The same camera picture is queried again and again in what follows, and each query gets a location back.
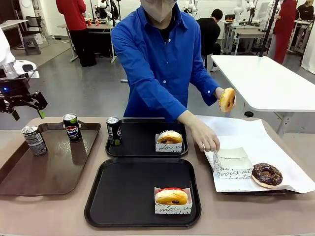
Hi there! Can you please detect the black Pepsi can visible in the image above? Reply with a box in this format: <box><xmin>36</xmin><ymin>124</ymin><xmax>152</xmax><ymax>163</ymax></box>
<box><xmin>106</xmin><ymin>116</ymin><xmax>123</xmax><ymax>146</ymax></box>

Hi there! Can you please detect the brown plastic tray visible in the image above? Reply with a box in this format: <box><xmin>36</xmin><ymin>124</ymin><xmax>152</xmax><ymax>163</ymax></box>
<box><xmin>0</xmin><ymin>120</ymin><xmax>102</xmax><ymax>197</ymax></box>

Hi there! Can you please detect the person right hand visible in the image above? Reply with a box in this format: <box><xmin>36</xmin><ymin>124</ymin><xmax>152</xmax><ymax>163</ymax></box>
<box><xmin>190</xmin><ymin>120</ymin><xmax>221</xmax><ymax>152</ymax></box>

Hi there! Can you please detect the grey step stool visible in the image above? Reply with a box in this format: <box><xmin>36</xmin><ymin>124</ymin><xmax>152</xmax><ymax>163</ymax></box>
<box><xmin>23</xmin><ymin>35</ymin><xmax>42</xmax><ymax>55</ymax></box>

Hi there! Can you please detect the grey stool under sitter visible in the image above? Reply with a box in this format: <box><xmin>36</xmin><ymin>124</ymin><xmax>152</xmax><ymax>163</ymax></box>
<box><xmin>201</xmin><ymin>54</ymin><xmax>213</xmax><ymax>72</ymax></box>

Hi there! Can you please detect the standing person in black shirt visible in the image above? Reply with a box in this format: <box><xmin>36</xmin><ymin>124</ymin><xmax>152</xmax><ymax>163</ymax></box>
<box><xmin>296</xmin><ymin>0</ymin><xmax>315</xmax><ymax>20</ymax></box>

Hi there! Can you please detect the chocolate sprinkled donut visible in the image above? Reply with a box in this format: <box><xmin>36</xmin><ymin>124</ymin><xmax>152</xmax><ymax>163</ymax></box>
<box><xmin>251</xmin><ymin>162</ymin><xmax>284</xmax><ymax>189</ymax></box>

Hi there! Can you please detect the white table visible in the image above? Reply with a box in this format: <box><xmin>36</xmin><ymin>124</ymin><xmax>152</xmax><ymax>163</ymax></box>
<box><xmin>211</xmin><ymin>54</ymin><xmax>315</xmax><ymax>135</ymax></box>

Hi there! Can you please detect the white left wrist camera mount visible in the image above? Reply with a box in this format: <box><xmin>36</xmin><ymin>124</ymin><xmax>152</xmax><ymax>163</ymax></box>
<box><xmin>23</xmin><ymin>70</ymin><xmax>40</xmax><ymax>79</ymax></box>

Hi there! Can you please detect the seated person in black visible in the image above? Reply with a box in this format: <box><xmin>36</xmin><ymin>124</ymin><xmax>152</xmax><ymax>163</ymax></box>
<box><xmin>196</xmin><ymin>9</ymin><xmax>221</xmax><ymax>72</ymax></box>

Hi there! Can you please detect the Pepsi can showing grey label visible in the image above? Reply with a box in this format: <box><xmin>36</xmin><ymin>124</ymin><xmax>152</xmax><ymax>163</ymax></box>
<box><xmin>21</xmin><ymin>125</ymin><xmax>48</xmax><ymax>156</ymax></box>

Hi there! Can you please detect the black tripod pole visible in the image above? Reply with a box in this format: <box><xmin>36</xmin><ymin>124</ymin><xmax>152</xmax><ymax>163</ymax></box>
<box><xmin>258</xmin><ymin>0</ymin><xmax>281</xmax><ymax>57</ymax></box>

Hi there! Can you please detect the person in blue shirt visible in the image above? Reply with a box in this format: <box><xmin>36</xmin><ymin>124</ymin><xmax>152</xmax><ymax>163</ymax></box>
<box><xmin>110</xmin><ymin>0</ymin><xmax>222</xmax><ymax>123</ymax></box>

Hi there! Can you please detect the person left hand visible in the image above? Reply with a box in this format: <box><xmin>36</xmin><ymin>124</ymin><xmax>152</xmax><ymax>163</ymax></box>
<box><xmin>213</xmin><ymin>87</ymin><xmax>226</xmax><ymax>100</ymax></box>

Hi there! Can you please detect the white paper sheet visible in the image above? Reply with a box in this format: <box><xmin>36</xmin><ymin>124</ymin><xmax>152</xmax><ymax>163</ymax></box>
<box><xmin>195</xmin><ymin>115</ymin><xmax>315</xmax><ymax>195</ymax></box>

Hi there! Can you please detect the small white background robot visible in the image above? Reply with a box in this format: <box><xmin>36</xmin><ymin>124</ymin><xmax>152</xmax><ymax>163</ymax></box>
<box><xmin>187</xmin><ymin>0</ymin><xmax>199</xmax><ymax>18</ymax></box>

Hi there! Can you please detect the Pepsi can showing logo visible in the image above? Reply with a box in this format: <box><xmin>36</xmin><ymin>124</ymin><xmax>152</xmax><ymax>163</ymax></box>
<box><xmin>63</xmin><ymin>113</ymin><xmax>82</xmax><ymax>143</ymax></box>

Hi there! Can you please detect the large black serving tray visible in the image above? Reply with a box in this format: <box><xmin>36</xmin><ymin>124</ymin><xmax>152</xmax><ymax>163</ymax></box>
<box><xmin>84</xmin><ymin>157</ymin><xmax>202</xmax><ymax>228</ymax></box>

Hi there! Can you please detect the person left forearm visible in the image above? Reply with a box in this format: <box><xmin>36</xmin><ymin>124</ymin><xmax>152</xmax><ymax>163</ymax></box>
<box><xmin>189</xmin><ymin>71</ymin><xmax>221</xmax><ymax>107</ymax></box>

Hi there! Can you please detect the plain glazed donut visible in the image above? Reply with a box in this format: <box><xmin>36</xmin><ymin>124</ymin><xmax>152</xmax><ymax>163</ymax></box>
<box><xmin>157</xmin><ymin>131</ymin><xmax>183</xmax><ymax>145</ymax></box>

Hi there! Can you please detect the black office chair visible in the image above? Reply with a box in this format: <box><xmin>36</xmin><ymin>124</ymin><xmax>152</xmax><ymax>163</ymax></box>
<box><xmin>18</xmin><ymin>15</ymin><xmax>42</xmax><ymax>37</ymax></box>

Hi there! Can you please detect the person right forearm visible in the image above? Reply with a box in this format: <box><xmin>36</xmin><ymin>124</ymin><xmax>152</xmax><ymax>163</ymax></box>
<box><xmin>145</xmin><ymin>78</ymin><xmax>204</xmax><ymax>132</ymax></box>

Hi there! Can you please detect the white desk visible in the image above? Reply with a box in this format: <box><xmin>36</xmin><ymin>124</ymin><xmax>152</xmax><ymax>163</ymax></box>
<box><xmin>0</xmin><ymin>19</ymin><xmax>29</xmax><ymax>52</ymax></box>

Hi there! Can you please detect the white script-print paper box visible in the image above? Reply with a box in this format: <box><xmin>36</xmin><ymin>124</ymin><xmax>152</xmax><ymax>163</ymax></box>
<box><xmin>213</xmin><ymin>157</ymin><xmax>254</xmax><ymax>179</ymax></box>
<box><xmin>204</xmin><ymin>147</ymin><xmax>249</xmax><ymax>170</ymax></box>

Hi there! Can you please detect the beige face mask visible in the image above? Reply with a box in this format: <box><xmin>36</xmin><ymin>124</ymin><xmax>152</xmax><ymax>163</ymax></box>
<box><xmin>142</xmin><ymin>0</ymin><xmax>176</xmax><ymax>24</ymax></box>

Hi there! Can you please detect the grey-legged work desk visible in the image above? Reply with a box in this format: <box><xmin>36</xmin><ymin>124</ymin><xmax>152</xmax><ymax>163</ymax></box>
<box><xmin>221</xmin><ymin>19</ymin><xmax>274</xmax><ymax>55</ymax></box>

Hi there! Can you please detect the person in red top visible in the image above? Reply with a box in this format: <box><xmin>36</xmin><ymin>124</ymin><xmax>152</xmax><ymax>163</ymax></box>
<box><xmin>56</xmin><ymin>0</ymin><xmax>96</xmax><ymax>67</ymax></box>

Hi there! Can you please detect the small black serving tray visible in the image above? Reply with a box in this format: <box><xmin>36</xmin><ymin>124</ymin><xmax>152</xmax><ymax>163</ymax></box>
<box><xmin>105</xmin><ymin>117</ymin><xmax>189</xmax><ymax>158</ymax></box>

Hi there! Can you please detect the red frosted donut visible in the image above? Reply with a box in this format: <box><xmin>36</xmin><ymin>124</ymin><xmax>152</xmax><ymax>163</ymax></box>
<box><xmin>155</xmin><ymin>187</ymin><xmax>189</xmax><ymax>206</ymax></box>

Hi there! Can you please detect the yellow sprinkled donut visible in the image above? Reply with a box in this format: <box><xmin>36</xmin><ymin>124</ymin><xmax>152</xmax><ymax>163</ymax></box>
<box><xmin>219</xmin><ymin>88</ymin><xmax>237</xmax><ymax>113</ymax></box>

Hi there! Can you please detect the black tray under paper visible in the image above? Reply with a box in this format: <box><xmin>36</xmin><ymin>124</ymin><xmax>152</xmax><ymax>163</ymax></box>
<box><xmin>221</xmin><ymin>189</ymin><xmax>301</xmax><ymax>196</ymax></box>

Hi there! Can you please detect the tall white background robot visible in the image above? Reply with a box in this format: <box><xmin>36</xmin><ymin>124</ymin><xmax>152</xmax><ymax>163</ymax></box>
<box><xmin>233</xmin><ymin>0</ymin><xmax>247</xmax><ymax>26</ymax></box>

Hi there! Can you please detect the wood-top desk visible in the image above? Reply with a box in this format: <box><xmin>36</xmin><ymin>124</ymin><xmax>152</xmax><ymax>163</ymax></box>
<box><xmin>58</xmin><ymin>23</ymin><xmax>118</xmax><ymax>63</ymax></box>

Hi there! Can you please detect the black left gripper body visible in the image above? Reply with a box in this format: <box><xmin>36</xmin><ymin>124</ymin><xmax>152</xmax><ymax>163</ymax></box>
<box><xmin>0</xmin><ymin>77</ymin><xmax>31</xmax><ymax>105</ymax></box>

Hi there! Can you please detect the person in red dress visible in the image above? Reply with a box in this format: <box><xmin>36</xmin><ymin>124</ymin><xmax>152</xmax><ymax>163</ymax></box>
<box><xmin>273</xmin><ymin>0</ymin><xmax>298</xmax><ymax>64</ymax></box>

